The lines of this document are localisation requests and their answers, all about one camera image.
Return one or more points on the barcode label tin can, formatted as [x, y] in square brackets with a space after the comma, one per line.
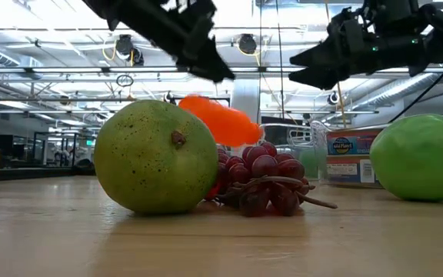
[344, 171]

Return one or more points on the green pear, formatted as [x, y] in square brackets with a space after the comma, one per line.
[152, 161]

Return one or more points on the orange plastic bottle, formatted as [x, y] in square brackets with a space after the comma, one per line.
[225, 123]

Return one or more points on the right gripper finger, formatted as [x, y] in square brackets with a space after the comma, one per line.
[325, 77]
[321, 55]

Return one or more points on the green apple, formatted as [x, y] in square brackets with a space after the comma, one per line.
[417, 157]

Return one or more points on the black table frame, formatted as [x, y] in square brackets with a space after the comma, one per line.
[33, 174]

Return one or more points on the blue label tuna can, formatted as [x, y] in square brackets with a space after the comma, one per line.
[350, 143]

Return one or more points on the green exit sign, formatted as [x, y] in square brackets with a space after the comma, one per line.
[89, 142]

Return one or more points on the red grape bunch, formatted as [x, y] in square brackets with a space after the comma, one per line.
[264, 165]

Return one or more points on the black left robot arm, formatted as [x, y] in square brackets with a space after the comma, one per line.
[98, 5]

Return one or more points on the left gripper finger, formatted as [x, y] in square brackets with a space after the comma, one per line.
[200, 19]
[210, 61]

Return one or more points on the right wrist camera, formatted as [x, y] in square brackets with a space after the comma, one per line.
[392, 9]

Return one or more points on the white building column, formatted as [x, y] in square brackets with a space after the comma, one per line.
[244, 100]

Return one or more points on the black screen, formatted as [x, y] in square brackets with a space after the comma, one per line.
[279, 134]

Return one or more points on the clear plastic bin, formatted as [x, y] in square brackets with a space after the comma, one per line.
[360, 125]

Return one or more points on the black rack frame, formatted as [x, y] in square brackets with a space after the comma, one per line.
[52, 133]

